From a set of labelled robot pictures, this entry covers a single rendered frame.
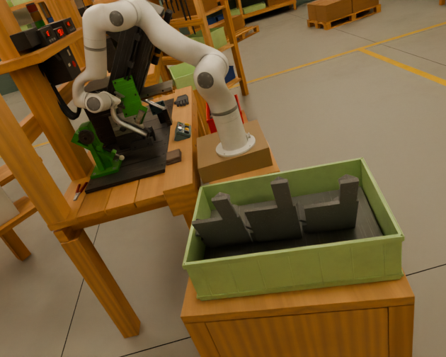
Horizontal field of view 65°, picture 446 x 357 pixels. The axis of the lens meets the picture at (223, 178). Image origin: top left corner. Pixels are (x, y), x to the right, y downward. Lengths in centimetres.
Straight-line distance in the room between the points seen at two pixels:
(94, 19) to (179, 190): 76
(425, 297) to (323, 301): 110
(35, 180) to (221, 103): 84
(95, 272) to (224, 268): 99
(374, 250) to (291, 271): 23
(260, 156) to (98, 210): 77
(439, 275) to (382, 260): 118
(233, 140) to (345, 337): 87
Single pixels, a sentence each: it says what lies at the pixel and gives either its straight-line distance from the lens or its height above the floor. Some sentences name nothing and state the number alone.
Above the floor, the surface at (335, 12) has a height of 27.
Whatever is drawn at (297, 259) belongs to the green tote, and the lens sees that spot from 104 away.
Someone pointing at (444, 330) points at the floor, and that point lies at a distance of 204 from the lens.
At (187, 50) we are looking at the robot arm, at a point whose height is 141.
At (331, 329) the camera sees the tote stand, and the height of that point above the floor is 67.
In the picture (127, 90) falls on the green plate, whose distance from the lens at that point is 208.
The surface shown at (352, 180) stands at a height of 113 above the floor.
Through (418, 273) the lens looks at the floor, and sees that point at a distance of 224.
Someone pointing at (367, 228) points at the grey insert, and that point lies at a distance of 122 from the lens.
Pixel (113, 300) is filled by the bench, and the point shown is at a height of 32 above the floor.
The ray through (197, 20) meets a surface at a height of 115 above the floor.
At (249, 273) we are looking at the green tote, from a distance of 108.
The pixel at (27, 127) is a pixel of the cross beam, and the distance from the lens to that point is 190.
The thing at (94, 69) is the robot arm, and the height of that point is 142.
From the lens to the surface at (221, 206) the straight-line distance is 98.
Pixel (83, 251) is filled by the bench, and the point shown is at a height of 68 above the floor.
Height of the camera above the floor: 167
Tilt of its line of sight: 31 degrees down
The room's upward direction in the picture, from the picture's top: 17 degrees counter-clockwise
